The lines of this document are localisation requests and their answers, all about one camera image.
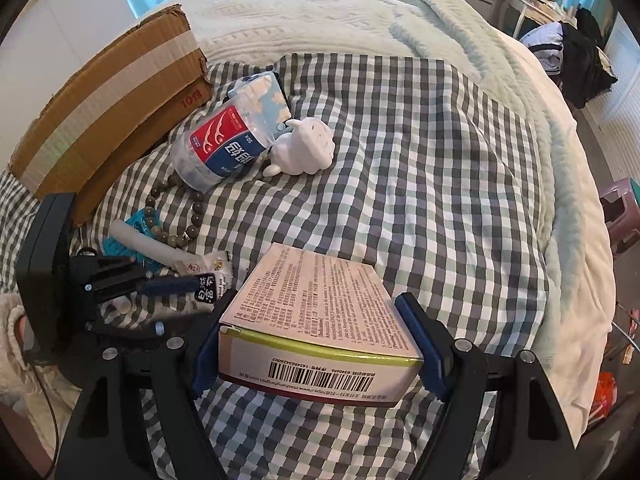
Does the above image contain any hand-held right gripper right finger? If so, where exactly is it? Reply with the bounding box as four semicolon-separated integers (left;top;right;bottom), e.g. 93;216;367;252
394;293;585;480

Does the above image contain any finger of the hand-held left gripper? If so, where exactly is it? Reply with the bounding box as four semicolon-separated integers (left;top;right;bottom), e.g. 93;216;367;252
75;254;223;302
97;316;207;349

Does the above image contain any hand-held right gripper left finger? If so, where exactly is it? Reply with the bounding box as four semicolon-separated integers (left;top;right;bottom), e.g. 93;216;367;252
54;287;238;480

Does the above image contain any white sachet blue print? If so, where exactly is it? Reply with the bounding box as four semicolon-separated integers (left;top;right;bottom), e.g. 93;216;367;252
182;251;234;314

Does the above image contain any beige medicine box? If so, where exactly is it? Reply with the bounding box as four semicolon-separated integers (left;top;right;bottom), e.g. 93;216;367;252
217;242;426;407

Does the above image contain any cardboard box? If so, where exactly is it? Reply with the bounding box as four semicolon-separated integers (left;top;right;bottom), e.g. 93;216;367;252
7;4;213;226

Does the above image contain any light blue tissue pack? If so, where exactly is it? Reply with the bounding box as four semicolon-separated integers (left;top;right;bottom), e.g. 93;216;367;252
227;71;292;134

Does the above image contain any white squeeze tube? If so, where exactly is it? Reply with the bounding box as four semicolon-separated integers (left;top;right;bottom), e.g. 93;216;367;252
111;220;201;277

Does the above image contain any teal silicone pad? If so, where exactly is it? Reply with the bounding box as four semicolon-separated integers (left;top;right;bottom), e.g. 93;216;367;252
100;210;162;267

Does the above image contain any clear floss pick bag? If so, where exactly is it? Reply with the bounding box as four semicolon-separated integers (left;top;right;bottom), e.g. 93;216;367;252
170;100;279;191

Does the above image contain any grey plaid sheet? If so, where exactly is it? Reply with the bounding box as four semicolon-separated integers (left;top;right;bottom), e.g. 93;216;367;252
0;52;556;480

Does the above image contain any orange plastic bag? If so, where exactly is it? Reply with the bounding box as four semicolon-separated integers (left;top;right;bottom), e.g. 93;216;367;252
594;372;619;419

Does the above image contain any white rabbit figurine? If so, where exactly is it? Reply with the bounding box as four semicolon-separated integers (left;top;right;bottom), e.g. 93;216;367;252
262;117;335;177

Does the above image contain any pink stool teal seat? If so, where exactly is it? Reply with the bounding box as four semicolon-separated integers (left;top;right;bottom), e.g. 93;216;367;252
599;177;640;257

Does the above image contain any pile of dark clothes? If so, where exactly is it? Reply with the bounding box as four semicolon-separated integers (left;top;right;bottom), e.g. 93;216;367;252
520;7;619;109

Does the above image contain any white dressing table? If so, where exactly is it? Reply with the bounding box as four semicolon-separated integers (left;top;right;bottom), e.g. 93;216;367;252
507;0;576;41

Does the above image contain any grey bead bracelet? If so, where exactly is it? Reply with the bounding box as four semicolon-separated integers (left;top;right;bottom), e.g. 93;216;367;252
144;175;207;250

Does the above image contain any black cable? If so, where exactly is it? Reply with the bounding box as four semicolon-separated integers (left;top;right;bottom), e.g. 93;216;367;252
29;355;57;461

